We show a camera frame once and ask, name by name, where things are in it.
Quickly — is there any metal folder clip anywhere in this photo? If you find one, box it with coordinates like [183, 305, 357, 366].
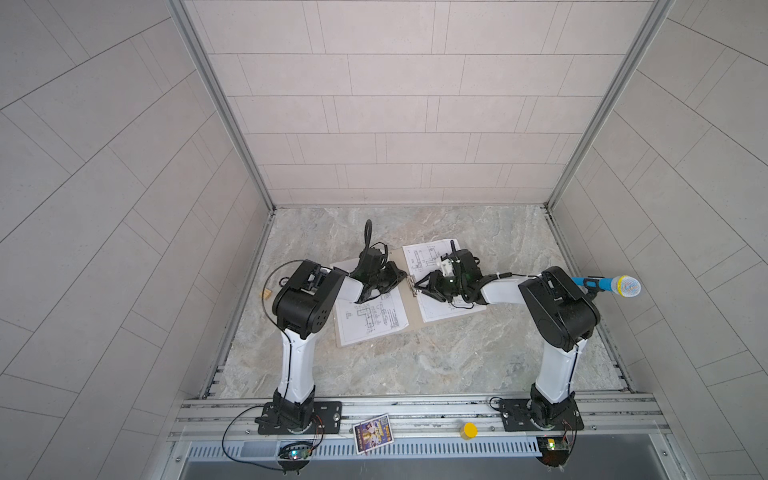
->
[407, 276, 418, 297]

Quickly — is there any colourful printed card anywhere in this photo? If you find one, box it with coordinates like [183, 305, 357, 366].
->
[352, 414, 394, 455]

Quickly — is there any aluminium corner frame post left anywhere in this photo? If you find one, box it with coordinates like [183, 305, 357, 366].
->
[166, 0, 276, 216]

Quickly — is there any right circuit board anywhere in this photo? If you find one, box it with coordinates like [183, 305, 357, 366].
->
[536, 437, 571, 468]

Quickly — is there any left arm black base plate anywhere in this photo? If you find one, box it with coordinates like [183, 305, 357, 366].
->
[255, 401, 343, 435]

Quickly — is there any red-stamped technical drawing sheet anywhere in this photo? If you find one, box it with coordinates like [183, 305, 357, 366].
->
[403, 239, 486, 323]

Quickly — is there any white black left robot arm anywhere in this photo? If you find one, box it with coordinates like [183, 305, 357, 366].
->
[256, 242, 406, 434]

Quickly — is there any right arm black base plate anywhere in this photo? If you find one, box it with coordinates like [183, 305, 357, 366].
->
[499, 398, 584, 432]

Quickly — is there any beige cardboard folder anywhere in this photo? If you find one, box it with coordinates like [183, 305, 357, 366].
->
[329, 248, 487, 348]

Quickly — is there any aluminium corner frame post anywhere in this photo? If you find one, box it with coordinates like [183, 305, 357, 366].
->
[166, 0, 276, 216]
[545, 0, 675, 211]

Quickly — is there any left green circuit board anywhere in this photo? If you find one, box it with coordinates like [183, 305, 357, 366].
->
[277, 441, 314, 462]

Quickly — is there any aluminium corner frame post right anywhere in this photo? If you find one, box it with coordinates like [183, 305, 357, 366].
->
[545, 0, 675, 211]

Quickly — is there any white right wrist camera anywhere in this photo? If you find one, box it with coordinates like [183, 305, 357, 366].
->
[439, 255, 454, 277]

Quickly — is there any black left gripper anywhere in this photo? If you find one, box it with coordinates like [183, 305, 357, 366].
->
[365, 262, 407, 294]

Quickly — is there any aluminium front rail frame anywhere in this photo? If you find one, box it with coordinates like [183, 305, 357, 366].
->
[152, 391, 694, 479]

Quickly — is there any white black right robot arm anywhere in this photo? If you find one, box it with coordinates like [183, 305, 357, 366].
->
[414, 249, 601, 432]

